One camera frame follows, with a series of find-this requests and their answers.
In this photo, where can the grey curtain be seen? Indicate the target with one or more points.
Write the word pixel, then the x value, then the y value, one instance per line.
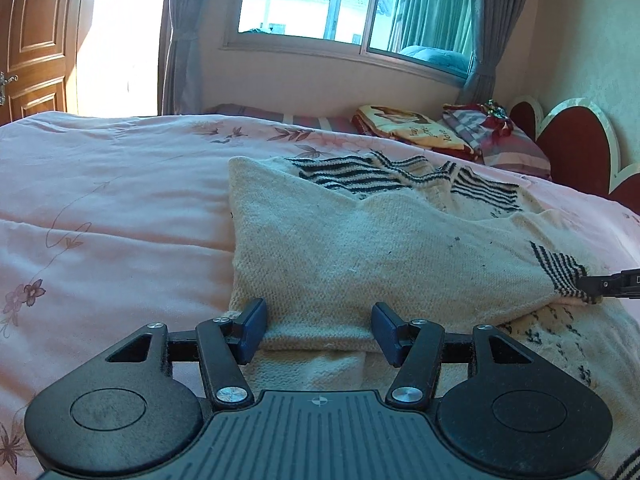
pixel 493 22
pixel 179 72

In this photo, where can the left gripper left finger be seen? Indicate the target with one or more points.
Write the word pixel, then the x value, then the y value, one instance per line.
pixel 224 344

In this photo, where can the metal door handle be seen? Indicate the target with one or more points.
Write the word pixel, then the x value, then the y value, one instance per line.
pixel 5 80

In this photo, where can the brown wooden door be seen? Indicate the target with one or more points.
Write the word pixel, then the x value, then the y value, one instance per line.
pixel 40 40

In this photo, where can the sliding glass window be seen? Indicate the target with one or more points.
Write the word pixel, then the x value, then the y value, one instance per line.
pixel 372 30

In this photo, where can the red heart-shaped headboard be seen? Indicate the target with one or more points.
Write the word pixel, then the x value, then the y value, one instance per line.
pixel 582 147

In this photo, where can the striped purple bed sheet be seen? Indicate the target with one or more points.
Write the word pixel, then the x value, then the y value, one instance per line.
pixel 336 124

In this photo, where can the grey left curtain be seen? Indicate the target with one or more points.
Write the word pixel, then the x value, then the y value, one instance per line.
pixel 179 72

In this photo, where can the teal bedding outside window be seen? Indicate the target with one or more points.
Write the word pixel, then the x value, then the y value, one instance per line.
pixel 452 62

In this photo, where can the yellow red folded blanket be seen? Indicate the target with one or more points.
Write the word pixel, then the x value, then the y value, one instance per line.
pixel 411 128

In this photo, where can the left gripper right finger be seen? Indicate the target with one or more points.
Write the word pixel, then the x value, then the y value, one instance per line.
pixel 415 349

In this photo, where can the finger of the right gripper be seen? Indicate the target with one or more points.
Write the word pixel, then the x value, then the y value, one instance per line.
pixel 624 284

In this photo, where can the grey right curtain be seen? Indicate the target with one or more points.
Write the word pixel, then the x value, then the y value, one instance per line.
pixel 493 22

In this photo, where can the cream striped knitted sweater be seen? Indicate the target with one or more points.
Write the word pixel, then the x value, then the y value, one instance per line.
pixel 323 240

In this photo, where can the plaid striped pillow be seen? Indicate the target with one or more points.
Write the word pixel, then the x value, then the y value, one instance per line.
pixel 517 152

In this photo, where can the pink floral bed quilt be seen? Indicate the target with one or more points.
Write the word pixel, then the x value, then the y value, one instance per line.
pixel 109 224

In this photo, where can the red patterned cloth bundle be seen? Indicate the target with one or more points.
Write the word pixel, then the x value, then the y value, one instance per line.
pixel 496 117

